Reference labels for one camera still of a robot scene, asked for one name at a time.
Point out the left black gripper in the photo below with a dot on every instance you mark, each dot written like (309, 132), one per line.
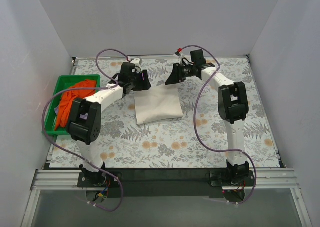
(139, 80)

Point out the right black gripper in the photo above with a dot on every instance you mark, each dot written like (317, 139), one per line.
(180, 72)

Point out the cream white t shirt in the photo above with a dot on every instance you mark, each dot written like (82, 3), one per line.
(157, 104)

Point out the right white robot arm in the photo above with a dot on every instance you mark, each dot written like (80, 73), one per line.
(232, 107)

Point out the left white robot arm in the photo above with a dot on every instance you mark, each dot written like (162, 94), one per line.
(85, 117)

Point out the orange t shirt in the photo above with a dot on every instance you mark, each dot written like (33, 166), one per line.
(67, 98)

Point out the floral patterned table mat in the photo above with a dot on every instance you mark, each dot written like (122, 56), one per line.
(197, 140)

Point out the green plastic tray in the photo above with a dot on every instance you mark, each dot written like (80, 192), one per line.
(64, 82)

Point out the purple t shirt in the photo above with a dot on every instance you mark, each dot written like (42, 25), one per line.
(56, 110)

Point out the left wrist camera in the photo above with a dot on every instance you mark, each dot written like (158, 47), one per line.
(136, 61)

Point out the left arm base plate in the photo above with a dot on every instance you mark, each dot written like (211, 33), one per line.
(99, 181)

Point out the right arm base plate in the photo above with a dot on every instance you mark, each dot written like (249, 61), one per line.
(219, 178)

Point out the aluminium frame rail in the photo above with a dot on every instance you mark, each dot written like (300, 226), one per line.
(167, 198)

